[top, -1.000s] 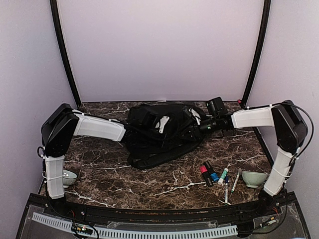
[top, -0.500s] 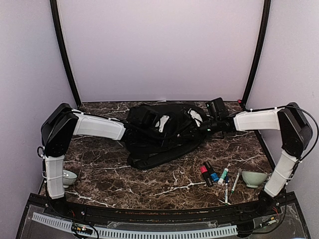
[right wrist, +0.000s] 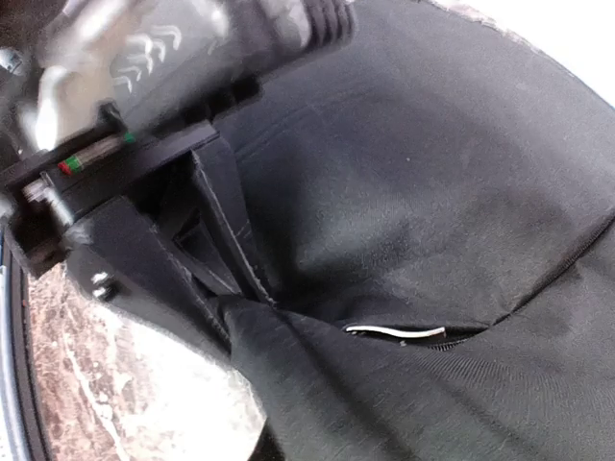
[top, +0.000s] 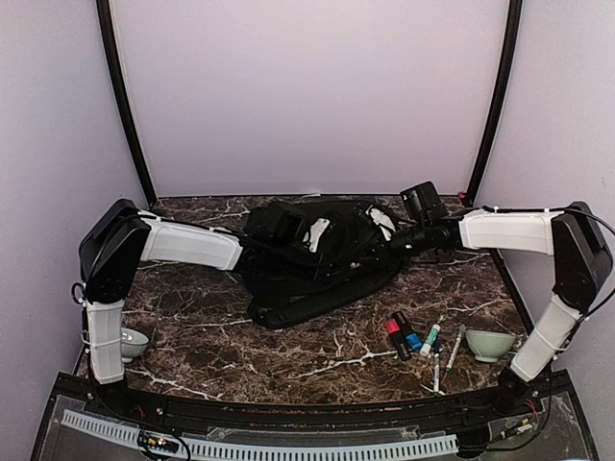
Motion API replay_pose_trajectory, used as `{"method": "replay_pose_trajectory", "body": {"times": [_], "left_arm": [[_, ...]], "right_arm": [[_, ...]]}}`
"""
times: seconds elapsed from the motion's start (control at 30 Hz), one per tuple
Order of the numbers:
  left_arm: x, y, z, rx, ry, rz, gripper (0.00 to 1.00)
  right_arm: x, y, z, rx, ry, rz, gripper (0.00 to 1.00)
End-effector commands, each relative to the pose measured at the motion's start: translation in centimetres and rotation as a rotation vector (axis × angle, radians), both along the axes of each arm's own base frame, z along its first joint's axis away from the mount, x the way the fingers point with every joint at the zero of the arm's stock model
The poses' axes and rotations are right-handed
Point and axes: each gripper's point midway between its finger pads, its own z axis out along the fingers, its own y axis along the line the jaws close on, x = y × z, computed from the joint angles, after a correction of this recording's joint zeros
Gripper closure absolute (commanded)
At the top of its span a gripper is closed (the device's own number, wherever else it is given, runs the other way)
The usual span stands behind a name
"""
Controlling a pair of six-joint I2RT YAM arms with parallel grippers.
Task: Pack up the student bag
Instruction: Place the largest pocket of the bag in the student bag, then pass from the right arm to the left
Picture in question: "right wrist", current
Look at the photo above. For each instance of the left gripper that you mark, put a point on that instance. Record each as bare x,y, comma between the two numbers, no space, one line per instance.
93,94

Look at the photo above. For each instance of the black student bag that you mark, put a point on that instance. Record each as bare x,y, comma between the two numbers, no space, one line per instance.
434,206

